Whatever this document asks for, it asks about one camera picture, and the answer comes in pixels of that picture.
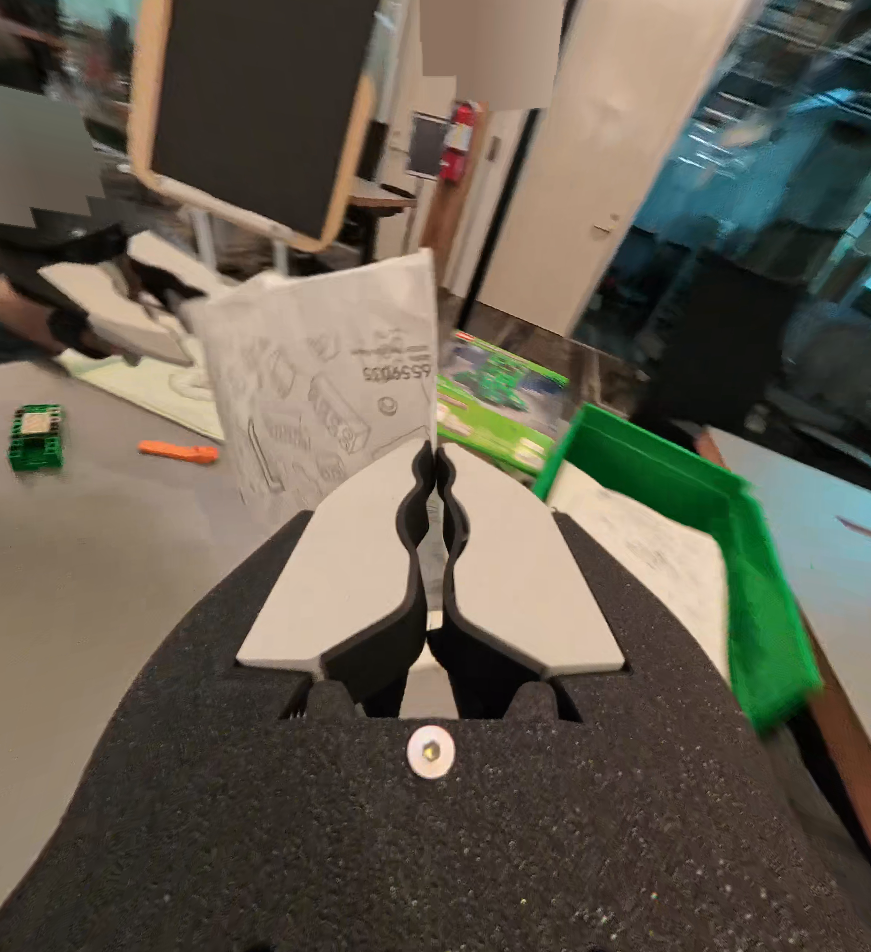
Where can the black board with wooden frame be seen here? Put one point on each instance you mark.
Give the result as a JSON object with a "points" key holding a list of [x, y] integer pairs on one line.
{"points": [[257, 97]]}

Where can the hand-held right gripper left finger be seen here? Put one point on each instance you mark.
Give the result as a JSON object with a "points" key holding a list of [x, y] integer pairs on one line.
{"points": [[331, 587]]}

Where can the pale green booklet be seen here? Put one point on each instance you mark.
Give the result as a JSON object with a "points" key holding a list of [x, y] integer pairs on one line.
{"points": [[145, 394]]}

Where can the white table with wooden edge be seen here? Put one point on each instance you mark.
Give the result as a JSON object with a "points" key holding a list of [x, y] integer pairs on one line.
{"points": [[837, 558]]}

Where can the white printed paper bag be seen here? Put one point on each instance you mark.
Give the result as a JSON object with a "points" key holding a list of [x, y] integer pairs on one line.
{"points": [[651, 535], [309, 357]]}

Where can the grey desk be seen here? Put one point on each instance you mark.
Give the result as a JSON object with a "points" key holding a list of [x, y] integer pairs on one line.
{"points": [[108, 565]]}

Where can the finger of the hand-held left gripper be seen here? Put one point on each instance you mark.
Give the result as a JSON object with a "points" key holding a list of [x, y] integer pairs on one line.
{"points": [[93, 286], [145, 338]]}

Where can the person's left hand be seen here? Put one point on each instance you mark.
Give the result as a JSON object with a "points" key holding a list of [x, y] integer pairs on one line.
{"points": [[22, 316]]}

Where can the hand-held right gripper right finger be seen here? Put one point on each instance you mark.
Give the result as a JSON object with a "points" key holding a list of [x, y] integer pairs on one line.
{"points": [[524, 587]]}

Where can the white door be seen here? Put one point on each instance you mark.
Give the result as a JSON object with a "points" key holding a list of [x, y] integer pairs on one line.
{"points": [[614, 149]]}

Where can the framed wall sign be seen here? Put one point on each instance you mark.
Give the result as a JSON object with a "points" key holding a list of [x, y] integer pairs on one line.
{"points": [[426, 145]]}

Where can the green printed toy box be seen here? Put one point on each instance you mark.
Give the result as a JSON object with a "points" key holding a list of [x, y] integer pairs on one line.
{"points": [[502, 401]]}

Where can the orange brick separator tool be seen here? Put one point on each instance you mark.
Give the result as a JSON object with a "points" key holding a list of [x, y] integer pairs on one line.
{"points": [[179, 451]]}

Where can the green plastic bin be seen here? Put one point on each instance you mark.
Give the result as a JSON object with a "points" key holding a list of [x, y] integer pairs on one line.
{"points": [[762, 595]]}

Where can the red fire extinguisher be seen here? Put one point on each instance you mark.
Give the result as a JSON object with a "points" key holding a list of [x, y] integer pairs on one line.
{"points": [[456, 145]]}

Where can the green brick build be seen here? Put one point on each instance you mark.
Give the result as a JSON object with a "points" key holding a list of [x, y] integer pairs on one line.
{"points": [[35, 439]]}

